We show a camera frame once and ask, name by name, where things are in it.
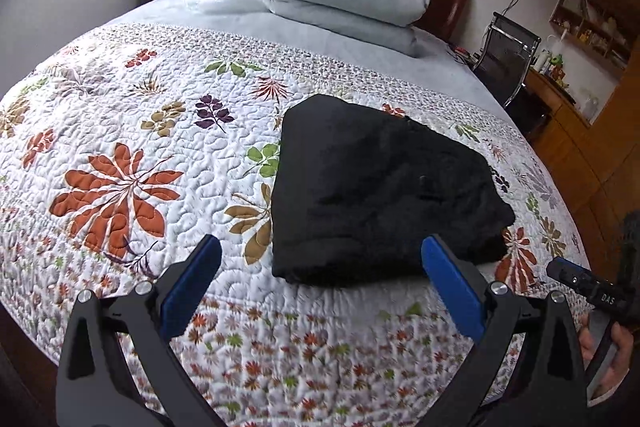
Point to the wooden desk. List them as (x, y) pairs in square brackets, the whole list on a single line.
[(565, 147)]

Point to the white bottle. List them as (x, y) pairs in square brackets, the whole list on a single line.
[(544, 59)]

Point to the person's right hand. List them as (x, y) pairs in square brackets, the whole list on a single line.
[(622, 357)]

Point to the black mesh office chair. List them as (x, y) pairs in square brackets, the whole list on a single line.
[(505, 52)]

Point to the floral quilted bedspread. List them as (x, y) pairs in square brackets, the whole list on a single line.
[(150, 117)]

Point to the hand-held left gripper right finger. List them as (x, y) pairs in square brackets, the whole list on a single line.
[(452, 289)]

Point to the green toy figure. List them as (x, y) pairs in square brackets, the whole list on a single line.
[(557, 67)]

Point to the black pants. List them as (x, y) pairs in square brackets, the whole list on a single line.
[(380, 187)]

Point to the clear glass jar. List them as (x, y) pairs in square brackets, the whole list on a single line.
[(590, 107)]

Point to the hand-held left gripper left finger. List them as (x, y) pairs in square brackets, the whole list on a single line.
[(192, 289)]

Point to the light blue bed sheet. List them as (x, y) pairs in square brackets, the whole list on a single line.
[(450, 67)]

